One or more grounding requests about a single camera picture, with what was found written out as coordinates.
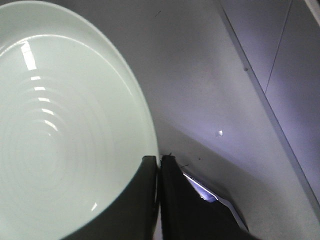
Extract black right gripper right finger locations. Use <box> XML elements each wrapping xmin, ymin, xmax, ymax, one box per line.
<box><xmin>160</xmin><ymin>155</ymin><xmax>255</xmax><ymax>240</ymax></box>

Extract pale green round plate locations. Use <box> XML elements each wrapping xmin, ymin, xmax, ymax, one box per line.
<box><xmin>0</xmin><ymin>0</ymin><xmax>159</xmax><ymax>240</ymax></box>

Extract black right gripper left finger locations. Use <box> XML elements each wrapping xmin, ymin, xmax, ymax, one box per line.
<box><xmin>64</xmin><ymin>155</ymin><xmax>158</xmax><ymax>240</ymax></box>

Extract grey kitchen counter cabinet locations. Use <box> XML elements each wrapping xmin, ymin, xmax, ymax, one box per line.
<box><xmin>214</xmin><ymin>0</ymin><xmax>320</xmax><ymax>226</ymax></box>

